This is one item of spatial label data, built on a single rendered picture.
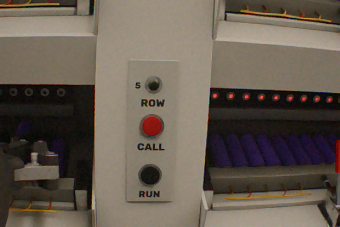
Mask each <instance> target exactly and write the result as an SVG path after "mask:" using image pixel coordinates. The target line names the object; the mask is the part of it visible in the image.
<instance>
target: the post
mask: <svg viewBox="0 0 340 227"><path fill-rule="evenodd" d="M214 1H215V0H98V31H97V51H96V83H95V136H94V141H95V209H96V224H97V227H199V223H200V207H201V199H202V190H203V173H204V164H205V147H206V139H207V129H208V112H209V95H210V85H211V83H210V77H211V60H212V50H213V26H214ZM130 59H143V60H152V59H160V60H179V72H178V95H177V117H176V129H175V152H174V174H173V186H172V201H162V202H141V201H126V165H127V122H128V82H129V60H130Z"/></svg>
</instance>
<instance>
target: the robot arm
mask: <svg viewBox="0 0 340 227"><path fill-rule="evenodd" d="M10 142H11V143H10ZM58 156H59V155H58V154H55V153H54V152H49V148H48V145H47V142H45V141H42V140H38V142H37V141H36V142H34V143H32V133H26V132H24V133H22V134H19V135H16V136H14V137H11V138H10V132H2V133H0V227H5V226H6V223H7V219H8V216H9V207H10V194H11V193H12V192H13V191H18V190H20V189H22V188H23V187H24V185H25V183H26V180H31V181H32V186H33V187H37V188H38V187H41V188H43V189H45V190H48V191H54V190H57V189H59V188H60V183H59V166H58Z"/></svg>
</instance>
